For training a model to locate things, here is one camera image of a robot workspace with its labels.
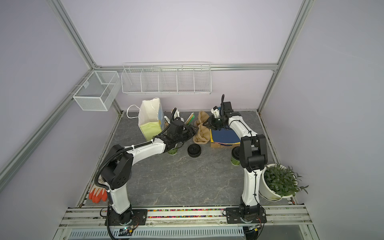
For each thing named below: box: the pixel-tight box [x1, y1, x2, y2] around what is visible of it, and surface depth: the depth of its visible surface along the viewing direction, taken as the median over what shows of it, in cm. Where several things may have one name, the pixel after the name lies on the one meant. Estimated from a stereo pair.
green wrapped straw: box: [184, 112, 196, 126], surface depth 95 cm
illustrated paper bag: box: [126, 97, 165, 141], surface depth 84 cm
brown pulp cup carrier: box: [193, 110, 211, 145], surface depth 96 cm
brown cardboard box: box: [210, 142, 241, 149], surface depth 99 cm
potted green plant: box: [258, 162, 309, 202], surface depth 70 cm
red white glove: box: [88, 185, 108, 204], surface depth 81 cm
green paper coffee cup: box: [230, 146, 241, 166], surface depth 85 cm
